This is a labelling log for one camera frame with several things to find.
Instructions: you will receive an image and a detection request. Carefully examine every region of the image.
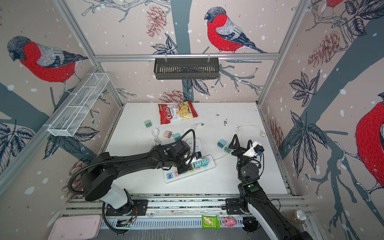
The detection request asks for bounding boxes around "green charger plug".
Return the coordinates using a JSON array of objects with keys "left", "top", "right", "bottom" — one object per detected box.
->
[{"left": 224, "top": 147, "right": 232, "bottom": 154}]

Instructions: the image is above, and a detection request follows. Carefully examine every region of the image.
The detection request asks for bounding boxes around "teal charger plug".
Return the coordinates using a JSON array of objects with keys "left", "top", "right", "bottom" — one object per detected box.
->
[
  {"left": 194, "top": 161, "right": 202, "bottom": 169},
  {"left": 217, "top": 139, "right": 227, "bottom": 148},
  {"left": 201, "top": 158, "right": 209, "bottom": 166}
]

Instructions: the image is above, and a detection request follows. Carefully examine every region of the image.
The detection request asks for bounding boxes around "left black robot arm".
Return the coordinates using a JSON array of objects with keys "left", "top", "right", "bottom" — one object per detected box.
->
[{"left": 67, "top": 129, "right": 196, "bottom": 211}]

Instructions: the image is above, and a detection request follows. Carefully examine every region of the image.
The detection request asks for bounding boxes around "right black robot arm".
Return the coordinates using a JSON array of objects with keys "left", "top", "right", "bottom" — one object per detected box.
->
[{"left": 229, "top": 135, "right": 312, "bottom": 240}]

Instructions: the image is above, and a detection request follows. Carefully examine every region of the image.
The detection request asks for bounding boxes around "pink charger plug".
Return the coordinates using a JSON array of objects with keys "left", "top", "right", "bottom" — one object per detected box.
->
[{"left": 163, "top": 131, "right": 173, "bottom": 139}]

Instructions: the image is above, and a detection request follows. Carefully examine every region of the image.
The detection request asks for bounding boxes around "teal charger beside pink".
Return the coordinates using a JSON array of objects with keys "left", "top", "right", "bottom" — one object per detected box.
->
[{"left": 173, "top": 133, "right": 181, "bottom": 141}]

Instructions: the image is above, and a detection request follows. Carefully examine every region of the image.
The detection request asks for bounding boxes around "white square power socket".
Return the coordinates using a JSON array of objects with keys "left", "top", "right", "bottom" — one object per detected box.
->
[{"left": 186, "top": 139, "right": 202, "bottom": 153}]

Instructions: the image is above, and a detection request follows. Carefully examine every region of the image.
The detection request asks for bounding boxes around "long white power strip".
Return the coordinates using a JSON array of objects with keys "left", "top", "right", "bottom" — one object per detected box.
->
[{"left": 164, "top": 155, "right": 216, "bottom": 184}]

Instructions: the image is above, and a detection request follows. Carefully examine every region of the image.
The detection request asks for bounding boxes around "red chips bag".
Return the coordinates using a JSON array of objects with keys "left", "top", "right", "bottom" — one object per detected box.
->
[{"left": 158, "top": 101, "right": 198, "bottom": 125}]

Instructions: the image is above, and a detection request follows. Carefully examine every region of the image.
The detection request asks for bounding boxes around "pink pig toy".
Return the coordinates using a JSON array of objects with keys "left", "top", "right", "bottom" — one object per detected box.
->
[{"left": 222, "top": 216, "right": 237, "bottom": 229}]

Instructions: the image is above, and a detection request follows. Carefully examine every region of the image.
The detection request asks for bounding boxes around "green snack packet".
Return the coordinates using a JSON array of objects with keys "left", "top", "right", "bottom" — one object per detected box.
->
[{"left": 202, "top": 216, "right": 221, "bottom": 230}]

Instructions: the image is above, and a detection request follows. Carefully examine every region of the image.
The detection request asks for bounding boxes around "glass jar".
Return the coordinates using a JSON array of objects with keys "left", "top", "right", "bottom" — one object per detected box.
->
[{"left": 282, "top": 210, "right": 307, "bottom": 224}]

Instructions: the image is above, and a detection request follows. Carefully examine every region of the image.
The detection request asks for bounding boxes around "pink tray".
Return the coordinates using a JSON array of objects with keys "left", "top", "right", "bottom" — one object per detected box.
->
[{"left": 48, "top": 215, "right": 102, "bottom": 240}]

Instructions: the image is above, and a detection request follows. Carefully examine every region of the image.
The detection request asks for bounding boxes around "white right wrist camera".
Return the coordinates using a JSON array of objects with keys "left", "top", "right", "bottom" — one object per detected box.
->
[{"left": 247, "top": 141, "right": 265, "bottom": 158}]

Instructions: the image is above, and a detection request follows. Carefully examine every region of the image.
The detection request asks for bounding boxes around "white coiled cable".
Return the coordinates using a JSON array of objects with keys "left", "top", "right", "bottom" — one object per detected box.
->
[{"left": 150, "top": 127, "right": 163, "bottom": 146}]

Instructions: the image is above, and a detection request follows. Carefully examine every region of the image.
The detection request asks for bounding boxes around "white socket cable with plug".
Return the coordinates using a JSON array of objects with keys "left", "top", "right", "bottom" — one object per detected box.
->
[{"left": 182, "top": 122, "right": 205, "bottom": 136}]

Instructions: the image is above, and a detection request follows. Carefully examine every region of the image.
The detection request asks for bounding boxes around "black wall basket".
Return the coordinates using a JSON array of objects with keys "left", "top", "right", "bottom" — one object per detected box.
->
[{"left": 154, "top": 58, "right": 220, "bottom": 80}]

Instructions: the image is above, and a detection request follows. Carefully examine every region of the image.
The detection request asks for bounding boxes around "white wire shelf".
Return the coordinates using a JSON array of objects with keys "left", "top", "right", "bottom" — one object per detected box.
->
[{"left": 48, "top": 73, "right": 110, "bottom": 137}]

